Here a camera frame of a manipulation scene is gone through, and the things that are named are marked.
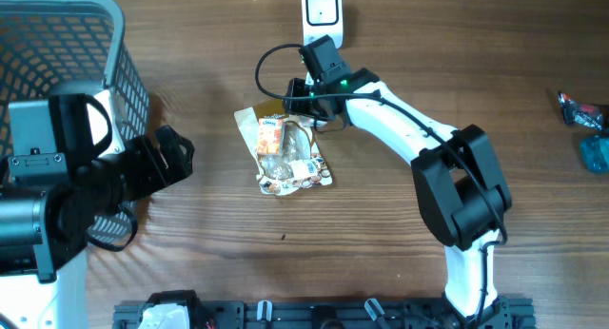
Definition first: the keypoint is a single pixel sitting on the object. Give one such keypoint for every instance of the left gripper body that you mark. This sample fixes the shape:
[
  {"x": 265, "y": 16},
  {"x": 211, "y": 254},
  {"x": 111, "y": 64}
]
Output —
[{"x": 142, "y": 171}]

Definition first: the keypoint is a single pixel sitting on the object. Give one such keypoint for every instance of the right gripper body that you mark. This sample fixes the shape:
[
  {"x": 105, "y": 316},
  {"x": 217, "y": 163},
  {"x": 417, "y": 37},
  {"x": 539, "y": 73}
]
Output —
[{"x": 309, "y": 106}]

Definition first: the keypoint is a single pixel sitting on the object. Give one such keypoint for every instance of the orange small box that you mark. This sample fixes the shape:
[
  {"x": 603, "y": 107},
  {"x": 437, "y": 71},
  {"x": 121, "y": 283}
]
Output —
[{"x": 270, "y": 136}]

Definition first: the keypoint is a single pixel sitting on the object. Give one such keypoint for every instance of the beige snack pouch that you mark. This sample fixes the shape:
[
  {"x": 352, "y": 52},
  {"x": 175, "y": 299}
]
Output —
[{"x": 301, "y": 164}]

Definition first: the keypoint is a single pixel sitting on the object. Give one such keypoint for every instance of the red small packet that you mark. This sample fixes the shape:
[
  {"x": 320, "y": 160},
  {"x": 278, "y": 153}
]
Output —
[{"x": 589, "y": 115}]

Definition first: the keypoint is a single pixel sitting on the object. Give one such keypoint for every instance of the blue mouthwash bottle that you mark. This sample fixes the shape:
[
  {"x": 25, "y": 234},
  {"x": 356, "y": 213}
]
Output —
[{"x": 594, "y": 153}]

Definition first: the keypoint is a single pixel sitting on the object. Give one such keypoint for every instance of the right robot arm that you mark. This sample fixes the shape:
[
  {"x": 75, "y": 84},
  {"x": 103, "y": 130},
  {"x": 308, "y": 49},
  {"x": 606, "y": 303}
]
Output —
[{"x": 461, "y": 192}]

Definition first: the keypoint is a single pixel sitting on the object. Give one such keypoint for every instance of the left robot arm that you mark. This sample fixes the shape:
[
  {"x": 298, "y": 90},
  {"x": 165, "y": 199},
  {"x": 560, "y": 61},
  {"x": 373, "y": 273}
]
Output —
[{"x": 45, "y": 229}]

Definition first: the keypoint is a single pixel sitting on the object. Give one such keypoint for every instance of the white barcode scanner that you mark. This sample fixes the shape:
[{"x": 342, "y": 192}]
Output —
[{"x": 323, "y": 17}]

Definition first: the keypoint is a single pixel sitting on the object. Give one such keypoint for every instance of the grey plastic shopping basket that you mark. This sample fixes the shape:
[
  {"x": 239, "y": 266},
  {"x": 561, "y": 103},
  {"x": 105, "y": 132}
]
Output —
[{"x": 71, "y": 46}]

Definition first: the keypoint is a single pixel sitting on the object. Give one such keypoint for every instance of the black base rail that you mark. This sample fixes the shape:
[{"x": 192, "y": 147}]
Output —
[{"x": 184, "y": 309}]

